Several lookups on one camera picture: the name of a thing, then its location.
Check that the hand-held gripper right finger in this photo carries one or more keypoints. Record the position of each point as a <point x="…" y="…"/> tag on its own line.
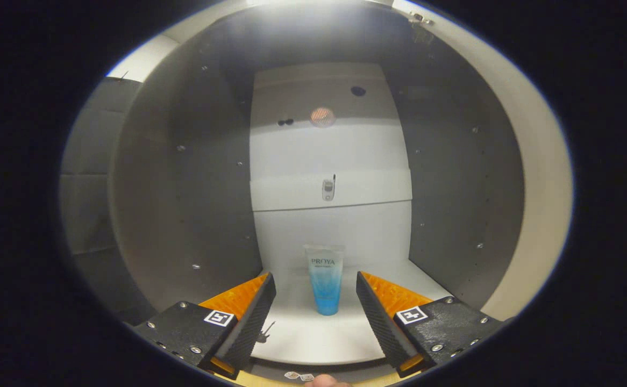
<point x="382" y="322"/>

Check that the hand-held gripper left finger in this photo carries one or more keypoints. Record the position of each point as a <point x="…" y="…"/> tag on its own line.
<point x="251" y="322"/>

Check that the blue cosmetic tube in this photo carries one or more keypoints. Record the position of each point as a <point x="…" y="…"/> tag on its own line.
<point x="325" y="285"/>

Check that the beige cabinet door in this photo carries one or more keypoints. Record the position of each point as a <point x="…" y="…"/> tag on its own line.
<point x="539" y="204"/>

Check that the white cabinet shelf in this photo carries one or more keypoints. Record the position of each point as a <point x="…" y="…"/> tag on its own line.
<point x="303" y="333"/>

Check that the dark grey cabinet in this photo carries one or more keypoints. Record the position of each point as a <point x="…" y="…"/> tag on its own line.
<point x="184" y="204"/>

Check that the black backdrop cloth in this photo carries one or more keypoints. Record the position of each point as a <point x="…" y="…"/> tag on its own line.
<point x="85" y="204"/>

